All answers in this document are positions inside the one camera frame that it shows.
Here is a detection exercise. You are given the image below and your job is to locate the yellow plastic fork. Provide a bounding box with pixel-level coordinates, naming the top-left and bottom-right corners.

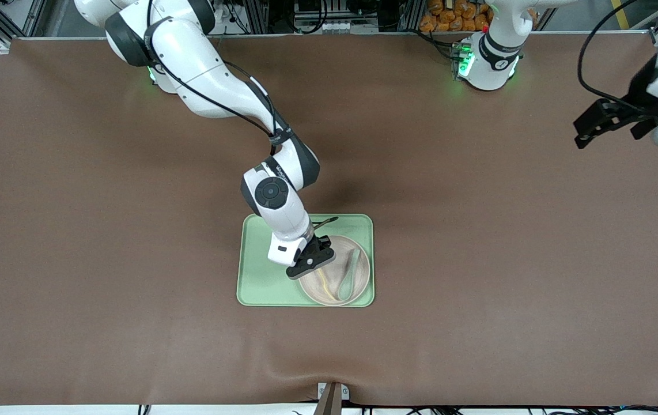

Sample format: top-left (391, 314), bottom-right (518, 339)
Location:
top-left (317, 266), bottom-right (334, 303)

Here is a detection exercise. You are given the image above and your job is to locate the beige round plate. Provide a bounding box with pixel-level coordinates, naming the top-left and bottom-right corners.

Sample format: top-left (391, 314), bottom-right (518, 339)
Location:
top-left (297, 233), bottom-right (372, 307)

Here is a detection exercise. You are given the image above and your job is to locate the green plastic spoon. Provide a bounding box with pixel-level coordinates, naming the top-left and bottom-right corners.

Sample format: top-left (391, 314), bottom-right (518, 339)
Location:
top-left (338, 249), bottom-right (361, 301)

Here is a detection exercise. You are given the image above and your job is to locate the light green rectangular tray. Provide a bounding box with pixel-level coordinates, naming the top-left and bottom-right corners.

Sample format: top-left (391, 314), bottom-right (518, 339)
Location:
top-left (236, 213), bottom-right (375, 308)

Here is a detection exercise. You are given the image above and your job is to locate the brown table mat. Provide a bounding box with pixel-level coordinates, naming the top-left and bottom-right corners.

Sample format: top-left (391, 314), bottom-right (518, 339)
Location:
top-left (0, 32), bottom-right (658, 407)

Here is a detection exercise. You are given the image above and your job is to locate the orange round objects pile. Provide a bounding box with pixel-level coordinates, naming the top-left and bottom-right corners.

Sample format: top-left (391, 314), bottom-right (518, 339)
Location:
top-left (419, 0), bottom-right (539, 33)

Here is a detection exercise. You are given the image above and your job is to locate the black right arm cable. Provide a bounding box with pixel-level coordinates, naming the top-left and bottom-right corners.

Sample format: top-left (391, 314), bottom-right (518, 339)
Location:
top-left (146, 0), bottom-right (340, 231)

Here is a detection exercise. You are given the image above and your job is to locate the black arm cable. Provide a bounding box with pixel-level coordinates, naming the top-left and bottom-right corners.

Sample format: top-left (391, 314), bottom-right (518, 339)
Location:
top-left (578, 0), bottom-right (641, 107)
top-left (146, 0), bottom-right (340, 231)

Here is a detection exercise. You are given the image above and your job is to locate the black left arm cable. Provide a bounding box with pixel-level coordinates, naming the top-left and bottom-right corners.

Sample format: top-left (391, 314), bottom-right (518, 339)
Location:
top-left (578, 0), bottom-right (641, 107)

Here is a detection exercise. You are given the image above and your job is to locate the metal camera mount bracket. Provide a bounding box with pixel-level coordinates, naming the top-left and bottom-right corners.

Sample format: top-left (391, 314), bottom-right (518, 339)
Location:
top-left (313, 382), bottom-right (351, 415)

